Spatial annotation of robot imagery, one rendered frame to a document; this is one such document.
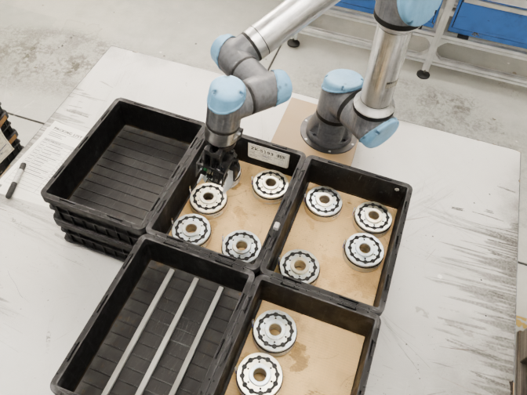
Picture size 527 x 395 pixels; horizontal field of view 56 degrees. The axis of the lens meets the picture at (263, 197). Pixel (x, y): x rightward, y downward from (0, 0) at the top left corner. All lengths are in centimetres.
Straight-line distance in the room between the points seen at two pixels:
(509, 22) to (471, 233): 166
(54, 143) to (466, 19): 222
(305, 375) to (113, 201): 70
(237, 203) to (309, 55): 198
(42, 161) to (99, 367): 79
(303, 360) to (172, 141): 77
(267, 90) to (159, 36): 237
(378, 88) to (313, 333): 64
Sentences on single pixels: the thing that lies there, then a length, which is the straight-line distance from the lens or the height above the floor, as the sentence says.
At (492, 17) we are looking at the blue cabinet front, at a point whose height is 46.
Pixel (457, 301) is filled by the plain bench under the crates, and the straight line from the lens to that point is 153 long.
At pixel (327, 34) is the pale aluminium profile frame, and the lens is 322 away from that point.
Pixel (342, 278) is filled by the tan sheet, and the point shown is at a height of 83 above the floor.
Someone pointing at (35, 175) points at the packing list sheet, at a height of 70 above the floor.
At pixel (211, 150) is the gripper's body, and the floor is 114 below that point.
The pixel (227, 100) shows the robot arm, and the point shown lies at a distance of 101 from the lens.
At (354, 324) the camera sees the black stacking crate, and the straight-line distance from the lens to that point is 122.
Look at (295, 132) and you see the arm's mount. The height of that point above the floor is 80.
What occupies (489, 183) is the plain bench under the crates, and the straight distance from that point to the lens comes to 182.
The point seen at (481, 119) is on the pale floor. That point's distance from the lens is 315.
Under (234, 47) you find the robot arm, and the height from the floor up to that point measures 128.
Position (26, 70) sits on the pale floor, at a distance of 333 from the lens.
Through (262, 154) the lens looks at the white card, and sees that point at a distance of 145.
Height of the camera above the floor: 197
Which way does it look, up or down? 53 degrees down
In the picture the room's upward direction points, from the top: 4 degrees clockwise
